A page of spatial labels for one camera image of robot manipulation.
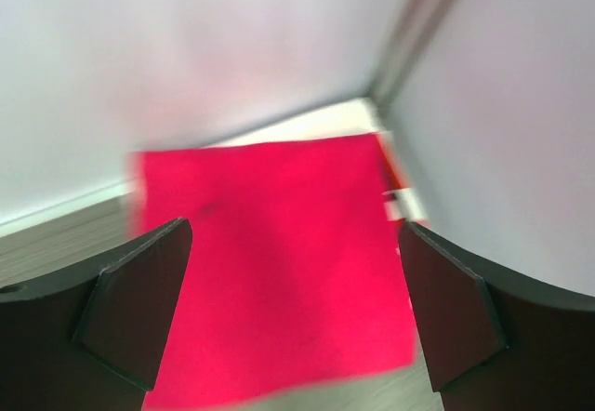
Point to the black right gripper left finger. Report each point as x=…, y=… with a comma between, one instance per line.
x=92, y=335

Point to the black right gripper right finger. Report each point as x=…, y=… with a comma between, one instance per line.
x=493, y=338

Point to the pink t shirt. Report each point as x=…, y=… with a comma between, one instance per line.
x=294, y=275

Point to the folded red coca-cola t shirt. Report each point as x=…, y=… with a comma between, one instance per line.
x=348, y=118

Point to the right corner aluminium post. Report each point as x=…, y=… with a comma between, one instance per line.
x=416, y=25

